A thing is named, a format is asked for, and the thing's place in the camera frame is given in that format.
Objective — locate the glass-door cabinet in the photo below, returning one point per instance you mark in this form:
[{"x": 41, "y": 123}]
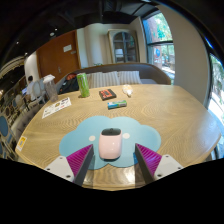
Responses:
[{"x": 123, "y": 46}]

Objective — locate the white sticker sheet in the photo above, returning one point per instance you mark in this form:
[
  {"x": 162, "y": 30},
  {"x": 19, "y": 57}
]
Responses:
[{"x": 56, "y": 107}]

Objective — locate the grey tufted armchair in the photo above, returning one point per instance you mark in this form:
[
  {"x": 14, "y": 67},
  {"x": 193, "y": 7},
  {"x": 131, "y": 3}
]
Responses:
[{"x": 25, "y": 116}]

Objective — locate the green drink can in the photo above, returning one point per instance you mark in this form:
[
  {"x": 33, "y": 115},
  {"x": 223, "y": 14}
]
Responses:
[{"x": 83, "y": 85}]

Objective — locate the group of blue-backed chairs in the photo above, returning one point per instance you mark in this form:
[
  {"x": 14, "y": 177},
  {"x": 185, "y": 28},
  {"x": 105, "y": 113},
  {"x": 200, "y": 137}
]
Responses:
[{"x": 5, "y": 126}]

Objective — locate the cream plastic packet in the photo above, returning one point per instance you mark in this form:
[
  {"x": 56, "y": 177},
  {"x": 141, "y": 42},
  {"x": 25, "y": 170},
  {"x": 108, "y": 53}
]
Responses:
[{"x": 127, "y": 90}]

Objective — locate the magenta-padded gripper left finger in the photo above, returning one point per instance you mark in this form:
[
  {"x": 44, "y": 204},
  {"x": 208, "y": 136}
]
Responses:
[{"x": 80, "y": 160}]

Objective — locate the grey curved sofa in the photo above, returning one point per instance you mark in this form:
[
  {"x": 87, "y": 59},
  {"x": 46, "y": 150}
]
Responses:
[{"x": 155, "y": 75}]

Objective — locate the brown wooden door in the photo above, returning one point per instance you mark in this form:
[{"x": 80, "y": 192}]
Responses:
[{"x": 55, "y": 55}]

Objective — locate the small teal pack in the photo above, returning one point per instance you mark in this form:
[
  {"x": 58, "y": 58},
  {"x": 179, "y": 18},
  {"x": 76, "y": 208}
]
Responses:
[{"x": 117, "y": 104}]

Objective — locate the striped cushion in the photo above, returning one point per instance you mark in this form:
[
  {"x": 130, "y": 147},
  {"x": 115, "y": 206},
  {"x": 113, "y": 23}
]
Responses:
[
  {"x": 103, "y": 79},
  {"x": 130, "y": 77}
]

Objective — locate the black and red flat box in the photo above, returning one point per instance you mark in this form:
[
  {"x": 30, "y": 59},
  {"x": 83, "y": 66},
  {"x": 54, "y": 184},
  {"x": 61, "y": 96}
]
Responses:
[{"x": 107, "y": 94}]

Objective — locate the pink computer mouse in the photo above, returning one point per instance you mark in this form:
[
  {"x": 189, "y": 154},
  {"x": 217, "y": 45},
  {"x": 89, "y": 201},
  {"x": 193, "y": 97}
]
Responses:
[{"x": 110, "y": 145}]

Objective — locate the person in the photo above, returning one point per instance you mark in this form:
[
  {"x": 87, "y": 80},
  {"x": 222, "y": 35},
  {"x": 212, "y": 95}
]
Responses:
[{"x": 30, "y": 87}]

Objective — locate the blue cloud-shaped mouse pad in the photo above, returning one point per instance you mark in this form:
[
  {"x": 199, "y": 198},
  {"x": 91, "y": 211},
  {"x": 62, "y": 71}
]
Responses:
[{"x": 140, "y": 135}]

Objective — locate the yellow code sticker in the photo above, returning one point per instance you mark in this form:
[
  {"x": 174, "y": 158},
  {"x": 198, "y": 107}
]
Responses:
[{"x": 21, "y": 143}]

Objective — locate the clear shaker bottle white lid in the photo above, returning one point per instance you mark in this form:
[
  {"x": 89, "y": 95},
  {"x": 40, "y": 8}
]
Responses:
[{"x": 50, "y": 89}]

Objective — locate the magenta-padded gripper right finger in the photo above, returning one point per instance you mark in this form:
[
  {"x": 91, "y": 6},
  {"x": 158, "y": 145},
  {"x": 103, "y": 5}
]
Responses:
[{"x": 150, "y": 160}]

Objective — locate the black backpack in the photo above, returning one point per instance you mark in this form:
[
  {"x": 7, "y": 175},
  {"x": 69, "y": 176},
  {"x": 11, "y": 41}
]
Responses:
[{"x": 69, "y": 85}]

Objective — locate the black-framed window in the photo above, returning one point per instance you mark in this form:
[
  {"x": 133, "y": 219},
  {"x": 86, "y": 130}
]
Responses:
[
  {"x": 160, "y": 43},
  {"x": 216, "y": 96}
]

